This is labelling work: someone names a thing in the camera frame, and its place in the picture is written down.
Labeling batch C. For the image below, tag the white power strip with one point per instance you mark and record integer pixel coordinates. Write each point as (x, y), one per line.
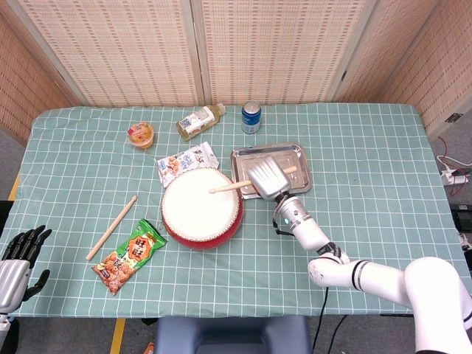
(455, 178)

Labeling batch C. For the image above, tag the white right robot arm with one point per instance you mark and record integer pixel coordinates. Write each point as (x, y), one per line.
(424, 280)

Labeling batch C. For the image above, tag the orange-tipped silver right hand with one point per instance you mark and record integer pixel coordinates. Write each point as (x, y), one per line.
(269, 178)

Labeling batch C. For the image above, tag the black equipment box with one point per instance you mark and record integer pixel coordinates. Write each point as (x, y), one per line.
(462, 217)

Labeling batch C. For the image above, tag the yellow drink plastic bottle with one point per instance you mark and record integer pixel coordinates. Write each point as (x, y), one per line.
(195, 123)

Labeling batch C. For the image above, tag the green checked tablecloth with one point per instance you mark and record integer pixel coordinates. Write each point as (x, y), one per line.
(368, 203)

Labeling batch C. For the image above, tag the white snack packet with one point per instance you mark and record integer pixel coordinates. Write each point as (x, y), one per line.
(180, 162)

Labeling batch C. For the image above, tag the metal screen hinge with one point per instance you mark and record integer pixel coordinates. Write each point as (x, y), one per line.
(453, 117)
(344, 75)

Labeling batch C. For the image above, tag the blue-grey robot torso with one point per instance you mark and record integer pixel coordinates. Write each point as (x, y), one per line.
(232, 335)

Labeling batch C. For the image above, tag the small orange floor object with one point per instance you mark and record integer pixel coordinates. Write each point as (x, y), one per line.
(150, 348)

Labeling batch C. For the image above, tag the blue drink can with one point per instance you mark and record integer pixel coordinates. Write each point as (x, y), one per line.
(251, 119)

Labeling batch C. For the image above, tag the rectangular stainless steel tray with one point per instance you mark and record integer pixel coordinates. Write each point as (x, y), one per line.
(243, 158)

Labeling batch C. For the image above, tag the black and silver left hand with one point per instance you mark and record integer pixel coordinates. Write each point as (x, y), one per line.
(11, 280)

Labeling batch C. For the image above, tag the orange fruit jelly cup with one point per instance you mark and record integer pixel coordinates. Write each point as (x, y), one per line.
(141, 136)

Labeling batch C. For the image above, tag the bamboo folding screen panel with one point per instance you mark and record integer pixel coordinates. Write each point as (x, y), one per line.
(273, 51)
(22, 81)
(391, 55)
(121, 51)
(442, 66)

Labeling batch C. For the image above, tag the green snack packet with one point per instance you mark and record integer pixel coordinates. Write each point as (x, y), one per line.
(129, 258)

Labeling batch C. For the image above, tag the red drum with white skin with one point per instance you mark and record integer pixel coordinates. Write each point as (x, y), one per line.
(201, 214)

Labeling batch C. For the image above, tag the wooden drumstick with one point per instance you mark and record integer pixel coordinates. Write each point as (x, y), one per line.
(110, 228)
(228, 187)

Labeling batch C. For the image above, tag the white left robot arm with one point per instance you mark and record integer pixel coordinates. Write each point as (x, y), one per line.
(5, 328)

